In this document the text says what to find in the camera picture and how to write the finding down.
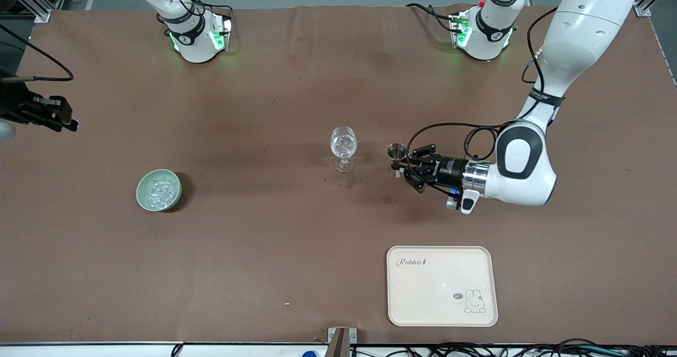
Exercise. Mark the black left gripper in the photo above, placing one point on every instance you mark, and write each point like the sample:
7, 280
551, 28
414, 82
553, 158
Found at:
447, 170

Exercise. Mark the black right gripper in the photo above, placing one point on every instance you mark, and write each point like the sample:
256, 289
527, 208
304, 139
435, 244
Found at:
16, 104

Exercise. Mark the steel double jigger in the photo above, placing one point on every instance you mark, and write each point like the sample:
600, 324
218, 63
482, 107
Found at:
397, 150

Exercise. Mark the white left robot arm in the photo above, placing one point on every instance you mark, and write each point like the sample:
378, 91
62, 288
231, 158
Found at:
582, 24

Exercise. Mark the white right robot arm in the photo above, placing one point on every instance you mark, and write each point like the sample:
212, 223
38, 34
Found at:
195, 45

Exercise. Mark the clear stemmed wine glass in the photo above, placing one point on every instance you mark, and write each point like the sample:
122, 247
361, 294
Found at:
344, 145

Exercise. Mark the clear ice cubes pile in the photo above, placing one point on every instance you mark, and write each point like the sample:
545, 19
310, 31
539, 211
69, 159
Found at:
160, 192

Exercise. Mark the pale green ceramic bowl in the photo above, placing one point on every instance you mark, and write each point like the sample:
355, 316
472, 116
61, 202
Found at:
139, 193

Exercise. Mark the brown table cover sheet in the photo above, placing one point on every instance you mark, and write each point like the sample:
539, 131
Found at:
317, 240

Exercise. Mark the cream tray with rabbit print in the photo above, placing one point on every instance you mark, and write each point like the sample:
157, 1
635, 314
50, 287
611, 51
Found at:
433, 293

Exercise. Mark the blue bottle cap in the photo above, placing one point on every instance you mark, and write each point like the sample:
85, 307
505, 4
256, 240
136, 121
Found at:
309, 354

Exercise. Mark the aluminium camera mount post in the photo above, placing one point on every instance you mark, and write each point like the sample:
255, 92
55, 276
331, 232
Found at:
341, 341

